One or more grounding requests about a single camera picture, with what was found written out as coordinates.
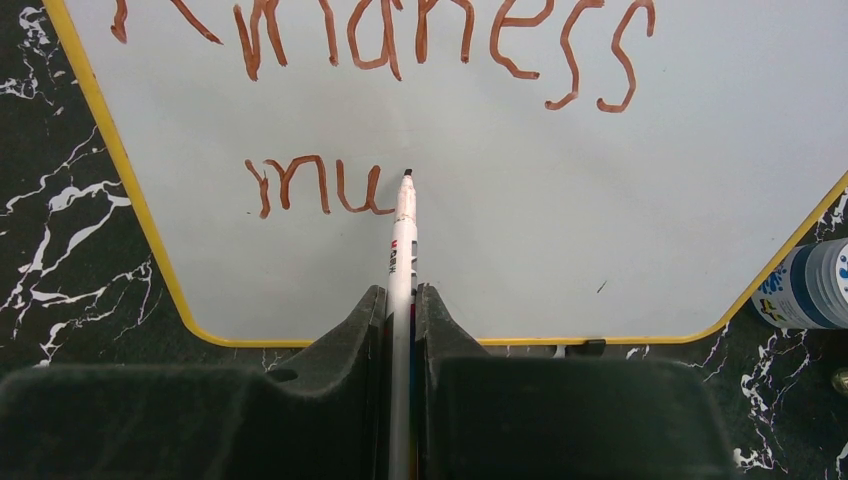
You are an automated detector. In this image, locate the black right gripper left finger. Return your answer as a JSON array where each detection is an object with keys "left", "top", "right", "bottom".
[{"left": 1, "top": 286, "right": 386, "bottom": 479}]

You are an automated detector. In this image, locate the yellow framed whiteboard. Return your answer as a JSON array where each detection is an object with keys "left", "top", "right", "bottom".
[{"left": 46, "top": 1, "right": 847, "bottom": 346}]

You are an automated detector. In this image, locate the white red marker pen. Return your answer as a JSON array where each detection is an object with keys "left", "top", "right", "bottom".
[{"left": 386, "top": 168, "right": 417, "bottom": 479}]

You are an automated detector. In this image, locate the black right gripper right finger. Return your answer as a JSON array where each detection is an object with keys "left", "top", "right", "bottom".
[{"left": 415, "top": 284, "right": 739, "bottom": 479}]

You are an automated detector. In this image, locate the blue white patterned jar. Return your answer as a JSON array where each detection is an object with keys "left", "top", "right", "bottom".
[{"left": 750, "top": 239, "right": 847, "bottom": 330}]

